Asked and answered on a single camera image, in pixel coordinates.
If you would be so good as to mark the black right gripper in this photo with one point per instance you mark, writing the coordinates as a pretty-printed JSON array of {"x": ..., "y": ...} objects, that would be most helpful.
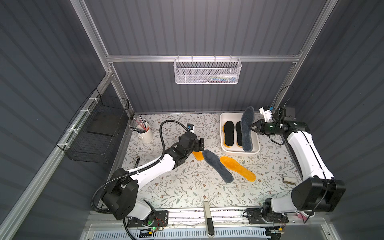
[{"x": 261, "y": 126}]

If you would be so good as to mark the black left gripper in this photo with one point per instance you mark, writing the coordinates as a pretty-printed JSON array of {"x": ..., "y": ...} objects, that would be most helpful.
[{"x": 197, "y": 144}]

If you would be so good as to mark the yellow fleece insole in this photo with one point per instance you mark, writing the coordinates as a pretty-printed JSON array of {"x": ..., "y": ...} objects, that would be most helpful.
[{"x": 199, "y": 156}]

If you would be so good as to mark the dark grey insole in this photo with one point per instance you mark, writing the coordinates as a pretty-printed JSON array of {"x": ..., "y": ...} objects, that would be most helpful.
[
  {"x": 214, "y": 161},
  {"x": 247, "y": 120}
]

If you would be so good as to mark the black insole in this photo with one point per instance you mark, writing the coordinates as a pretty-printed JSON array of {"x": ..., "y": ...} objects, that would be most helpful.
[
  {"x": 239, "y": 134},
  {"x": 229, "y": 133}
]

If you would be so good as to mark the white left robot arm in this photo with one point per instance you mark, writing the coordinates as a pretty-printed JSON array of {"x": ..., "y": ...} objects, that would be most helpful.
[{"x": 120, "y": 194}]

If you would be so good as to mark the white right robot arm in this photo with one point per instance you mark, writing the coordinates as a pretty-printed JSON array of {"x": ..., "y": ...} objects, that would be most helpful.
[{"x": 319, "y": 191}]

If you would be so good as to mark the white plastic storage box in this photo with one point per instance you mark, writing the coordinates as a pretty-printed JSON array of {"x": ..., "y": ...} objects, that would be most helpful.
[{"x": 236, "y": 149}]

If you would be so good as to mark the yellow insole lower right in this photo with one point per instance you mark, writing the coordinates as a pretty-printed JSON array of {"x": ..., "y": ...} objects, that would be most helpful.
[{"x": 234, "y": 166}]

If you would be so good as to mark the white pen cup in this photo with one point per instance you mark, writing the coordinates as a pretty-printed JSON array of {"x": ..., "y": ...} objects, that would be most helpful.
[{"x": 143, "y": 129}]

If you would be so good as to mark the small white object on table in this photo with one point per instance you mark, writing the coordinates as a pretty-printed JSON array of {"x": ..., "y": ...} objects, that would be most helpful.
[{"x": 289, "y": 180}]

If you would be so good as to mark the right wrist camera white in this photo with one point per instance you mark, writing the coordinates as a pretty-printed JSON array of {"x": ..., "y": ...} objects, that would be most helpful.
[{"x": 266, "y": 113}]

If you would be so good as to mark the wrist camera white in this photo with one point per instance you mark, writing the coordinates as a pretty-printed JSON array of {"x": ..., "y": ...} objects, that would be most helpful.
[
  {"x": 266, "y": 113},
  {"x": 191, "y": 127}
]

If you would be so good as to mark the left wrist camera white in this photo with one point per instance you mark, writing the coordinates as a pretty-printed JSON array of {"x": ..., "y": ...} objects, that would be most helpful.
[{"x": 191, "y": 127}]

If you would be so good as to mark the white wire mesh basket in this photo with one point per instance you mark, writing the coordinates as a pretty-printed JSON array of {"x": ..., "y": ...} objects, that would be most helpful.
[{"x": 211, "y": 71}]

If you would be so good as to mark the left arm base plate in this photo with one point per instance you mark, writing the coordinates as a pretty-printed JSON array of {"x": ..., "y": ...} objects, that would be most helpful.
[{"x": 158, "y": 219}]

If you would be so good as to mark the white handle tool front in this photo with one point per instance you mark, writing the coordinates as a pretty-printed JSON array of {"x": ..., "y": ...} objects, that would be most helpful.
[{"x": 208, "y": 219}]

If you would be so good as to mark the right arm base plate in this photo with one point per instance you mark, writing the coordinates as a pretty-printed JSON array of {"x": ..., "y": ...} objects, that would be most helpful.
[{"x": 261, "y": 216}]

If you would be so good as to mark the black wire basket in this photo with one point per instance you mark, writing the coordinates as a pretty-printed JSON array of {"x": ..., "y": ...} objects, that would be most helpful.
[{"x": 97, "y": 130}]

